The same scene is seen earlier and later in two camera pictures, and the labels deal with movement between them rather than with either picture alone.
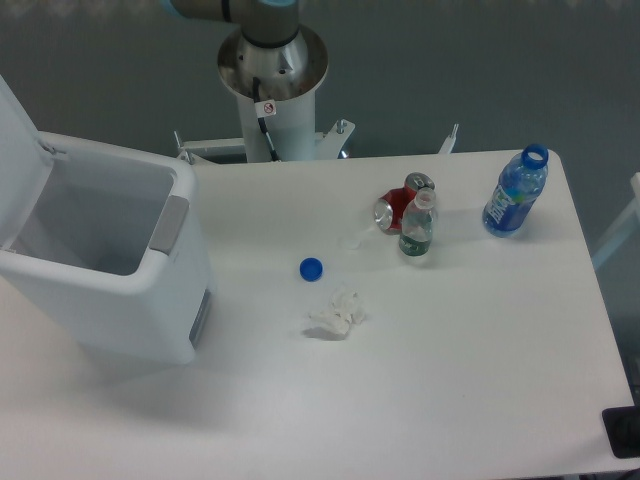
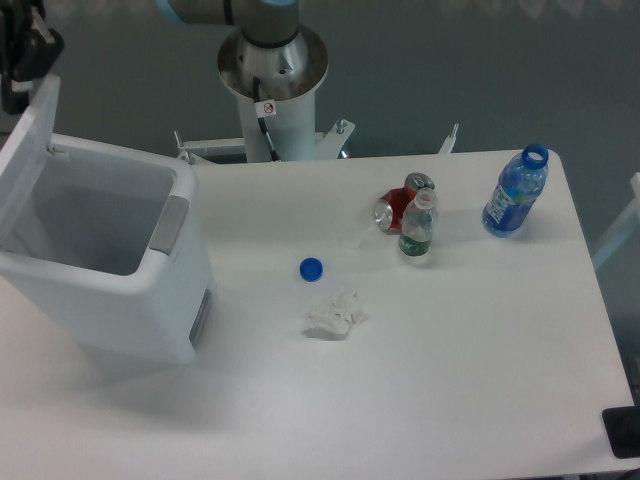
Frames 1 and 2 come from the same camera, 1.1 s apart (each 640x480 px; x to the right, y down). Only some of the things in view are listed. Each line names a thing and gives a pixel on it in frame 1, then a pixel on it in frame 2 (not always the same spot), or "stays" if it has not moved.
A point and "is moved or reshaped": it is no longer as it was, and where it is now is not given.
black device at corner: x=622 y=426 stays
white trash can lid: x=25 y=166 is moved or reshaped
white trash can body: x=113 y=250 stays
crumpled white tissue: x=345 y=309 stays
